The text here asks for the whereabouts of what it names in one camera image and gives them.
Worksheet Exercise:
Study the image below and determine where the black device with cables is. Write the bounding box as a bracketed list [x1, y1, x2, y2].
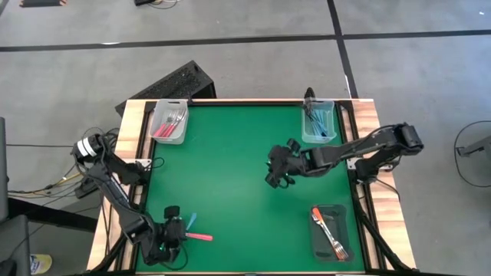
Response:
[133, 0, 181, 9]

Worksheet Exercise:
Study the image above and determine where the clear plastic bin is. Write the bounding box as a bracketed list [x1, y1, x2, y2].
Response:
[301, 98, 338, 145]

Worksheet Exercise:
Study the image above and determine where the green table mat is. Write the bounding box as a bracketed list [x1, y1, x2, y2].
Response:
[134, 103, 365, 274]

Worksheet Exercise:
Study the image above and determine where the grey plastic bin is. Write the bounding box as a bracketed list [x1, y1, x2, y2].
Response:
[148, 98, 189, 146]

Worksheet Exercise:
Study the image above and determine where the yellow cable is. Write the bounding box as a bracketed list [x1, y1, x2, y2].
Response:
[7, 172, 84, 195]

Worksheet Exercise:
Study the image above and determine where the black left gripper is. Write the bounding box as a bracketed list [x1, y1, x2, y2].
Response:
[152, 217, 188, 266]

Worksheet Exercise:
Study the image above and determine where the dark smoked plastic bin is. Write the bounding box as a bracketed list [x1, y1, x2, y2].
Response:
[308, 203, 352, 263]

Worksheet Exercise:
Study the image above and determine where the black bar with orange ends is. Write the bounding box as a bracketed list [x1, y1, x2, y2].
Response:
[18, 0, 67, 8]

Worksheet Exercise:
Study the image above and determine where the black round floor stand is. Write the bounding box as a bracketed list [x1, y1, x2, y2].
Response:
[453, 120, 491, 189]

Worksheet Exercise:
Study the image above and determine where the yellow slipper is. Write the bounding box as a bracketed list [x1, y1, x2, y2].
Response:
[29, 253, 53, 275]

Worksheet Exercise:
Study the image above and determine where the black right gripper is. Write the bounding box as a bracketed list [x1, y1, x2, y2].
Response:
[264, 144, 308, 189]

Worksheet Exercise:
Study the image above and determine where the black power supply box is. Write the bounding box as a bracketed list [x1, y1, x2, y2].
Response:
[74, 174, 101, 199]

